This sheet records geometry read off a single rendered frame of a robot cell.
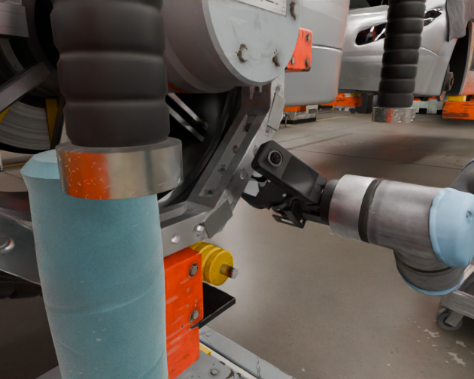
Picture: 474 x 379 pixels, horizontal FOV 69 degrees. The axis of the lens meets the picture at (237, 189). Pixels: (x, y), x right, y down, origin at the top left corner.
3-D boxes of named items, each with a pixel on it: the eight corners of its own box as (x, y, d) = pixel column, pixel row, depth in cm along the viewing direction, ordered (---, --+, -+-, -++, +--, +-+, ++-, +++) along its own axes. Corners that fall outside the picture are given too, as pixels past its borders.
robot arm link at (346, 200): (352, 223, 43) (377, 162, 46) (317, 214, 46) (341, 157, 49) (365, 251, 50) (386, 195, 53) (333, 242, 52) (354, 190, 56)
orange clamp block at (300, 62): (248, 71, 61) (276, 73, 68) (287, 69, 56) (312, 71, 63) (249, 28, 59) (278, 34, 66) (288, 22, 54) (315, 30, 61)
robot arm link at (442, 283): (486, 258, 54) (493, 221, 45) (439, 313, 53) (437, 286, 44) (429, 226, 60) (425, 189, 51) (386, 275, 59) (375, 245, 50)
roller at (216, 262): (138, 235, 74) (136, 210, 72) (246, 283, 56) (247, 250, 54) (113, 244, 69) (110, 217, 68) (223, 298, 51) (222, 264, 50)
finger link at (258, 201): (235, 203, 58) (280, 214, 53) (232, 198, 57) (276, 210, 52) (247, 180, 60) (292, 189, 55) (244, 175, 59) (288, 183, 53)
